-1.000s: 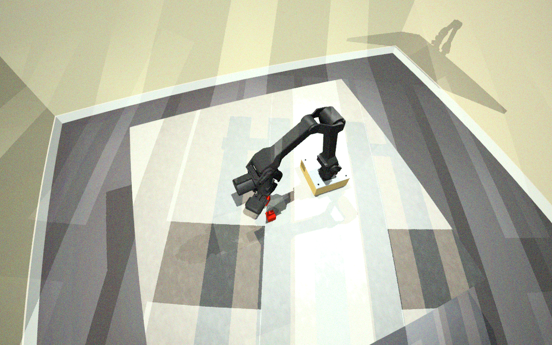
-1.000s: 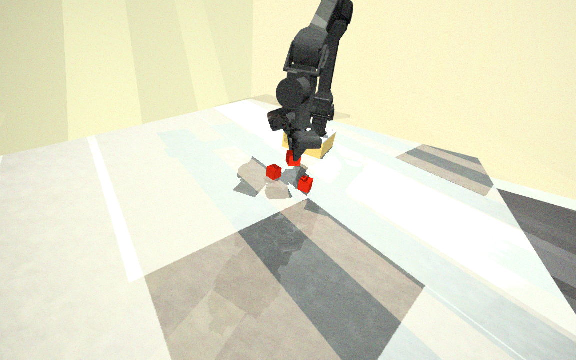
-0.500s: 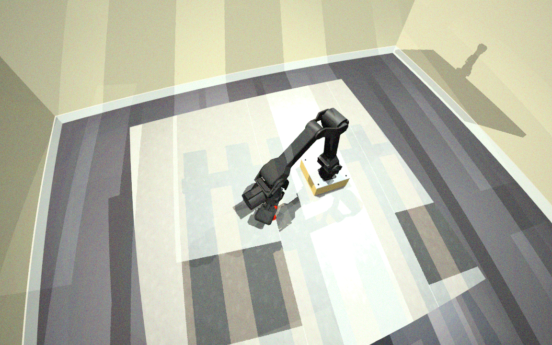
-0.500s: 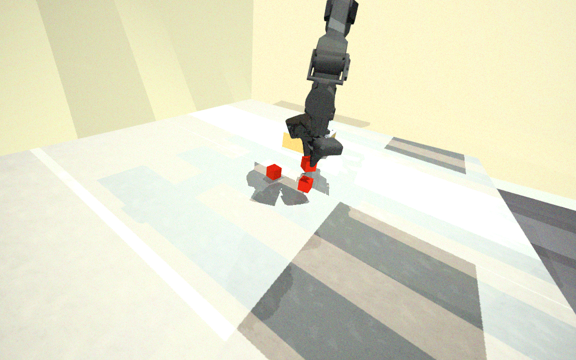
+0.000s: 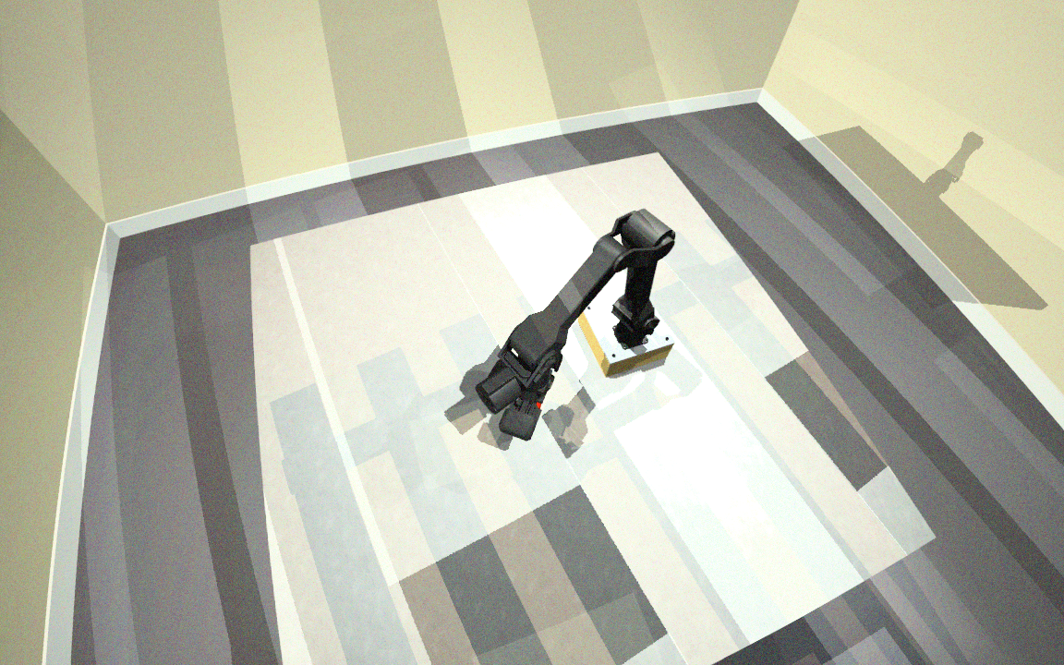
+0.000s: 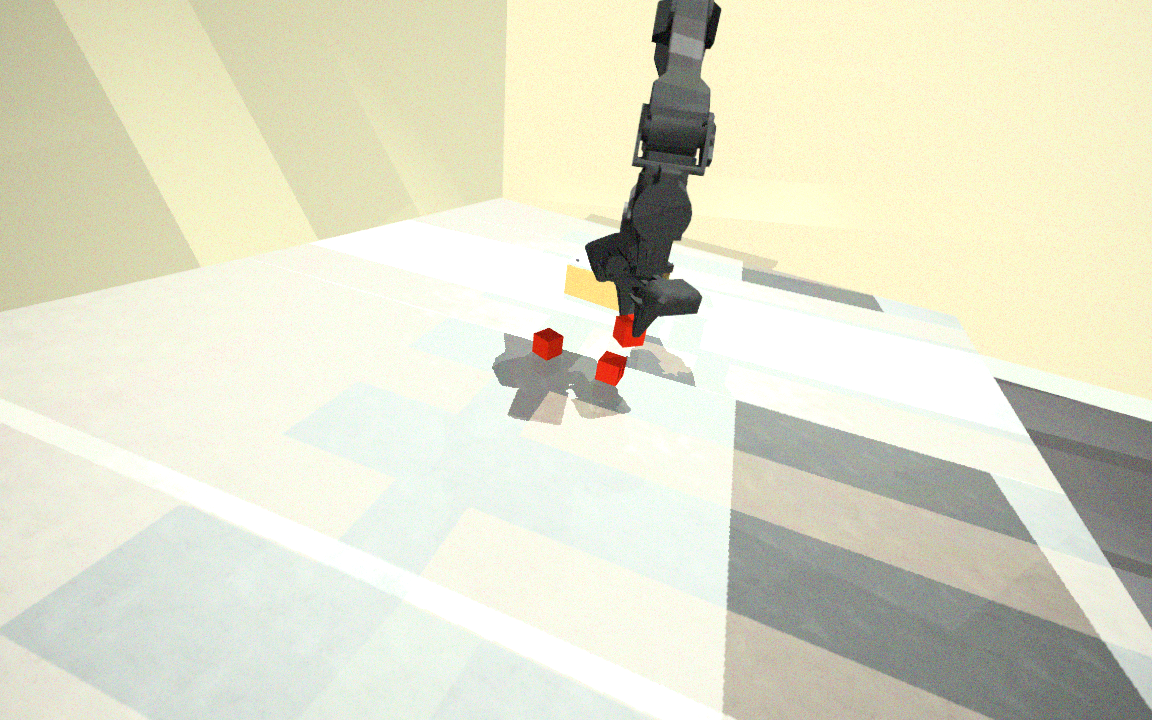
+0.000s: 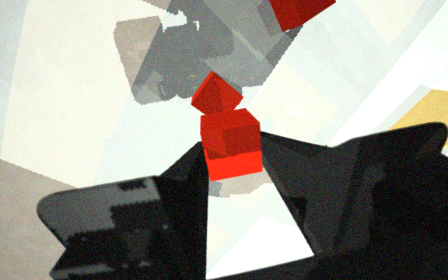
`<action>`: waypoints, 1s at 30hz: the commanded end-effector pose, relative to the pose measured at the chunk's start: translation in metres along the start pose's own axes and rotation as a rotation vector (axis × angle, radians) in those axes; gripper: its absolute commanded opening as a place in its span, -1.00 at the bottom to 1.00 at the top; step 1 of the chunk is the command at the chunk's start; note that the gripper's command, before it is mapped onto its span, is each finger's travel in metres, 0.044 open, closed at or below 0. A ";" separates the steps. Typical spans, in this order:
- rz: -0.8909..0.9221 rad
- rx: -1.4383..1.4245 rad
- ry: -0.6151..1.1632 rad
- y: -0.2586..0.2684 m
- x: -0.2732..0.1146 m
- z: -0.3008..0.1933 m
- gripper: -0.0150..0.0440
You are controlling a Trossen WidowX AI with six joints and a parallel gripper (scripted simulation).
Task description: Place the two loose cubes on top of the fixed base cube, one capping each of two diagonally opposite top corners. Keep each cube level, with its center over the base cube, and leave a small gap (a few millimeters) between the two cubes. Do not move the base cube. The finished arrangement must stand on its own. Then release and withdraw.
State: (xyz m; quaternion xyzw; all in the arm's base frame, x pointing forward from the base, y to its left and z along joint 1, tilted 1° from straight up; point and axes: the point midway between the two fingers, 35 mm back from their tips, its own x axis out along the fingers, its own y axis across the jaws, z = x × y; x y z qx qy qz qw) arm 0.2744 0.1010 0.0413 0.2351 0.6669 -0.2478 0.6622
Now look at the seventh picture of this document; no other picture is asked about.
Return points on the red cube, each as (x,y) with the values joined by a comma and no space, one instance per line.
(215,95)
(232,143)
(293,13)

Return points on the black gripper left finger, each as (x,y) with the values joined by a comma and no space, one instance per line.
(175,203)

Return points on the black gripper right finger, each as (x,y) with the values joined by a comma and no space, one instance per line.
(319,184)

